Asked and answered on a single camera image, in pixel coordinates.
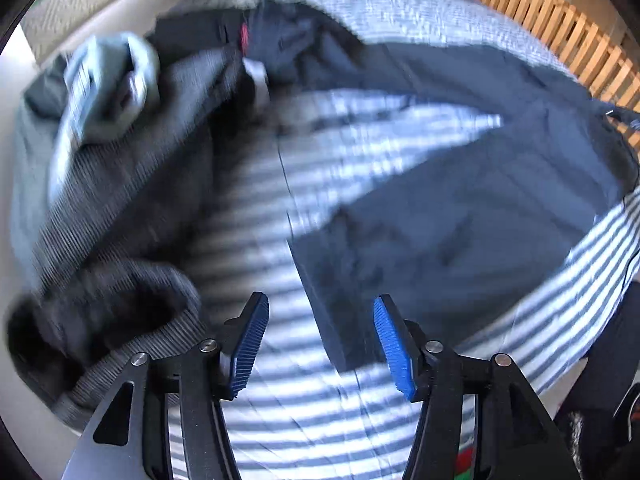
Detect blue white striped bed quilt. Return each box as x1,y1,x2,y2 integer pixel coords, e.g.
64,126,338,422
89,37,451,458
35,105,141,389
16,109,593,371
165,0,640,480

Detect light blue jeans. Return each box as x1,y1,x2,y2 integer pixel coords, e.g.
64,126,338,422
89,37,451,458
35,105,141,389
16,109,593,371
50,32,161,201

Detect slate grey garment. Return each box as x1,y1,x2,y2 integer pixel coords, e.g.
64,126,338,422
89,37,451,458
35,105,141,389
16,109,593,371
10,55,71,271

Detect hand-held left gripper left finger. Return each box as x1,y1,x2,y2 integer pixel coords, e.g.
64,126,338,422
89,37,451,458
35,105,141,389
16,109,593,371
60,291,271,480

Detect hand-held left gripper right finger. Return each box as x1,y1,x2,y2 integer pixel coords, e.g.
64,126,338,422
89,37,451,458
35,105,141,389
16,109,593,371
372,294,583,480

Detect grey knit sweater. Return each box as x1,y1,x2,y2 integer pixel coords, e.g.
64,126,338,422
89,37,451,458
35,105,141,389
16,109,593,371
5,52,281,431

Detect dark blue pants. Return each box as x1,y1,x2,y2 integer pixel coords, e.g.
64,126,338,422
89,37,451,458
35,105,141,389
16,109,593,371
270,40,640,376

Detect wooden slat bed rail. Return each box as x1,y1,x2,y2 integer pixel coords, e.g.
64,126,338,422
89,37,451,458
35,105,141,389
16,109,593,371
434,0,640,111

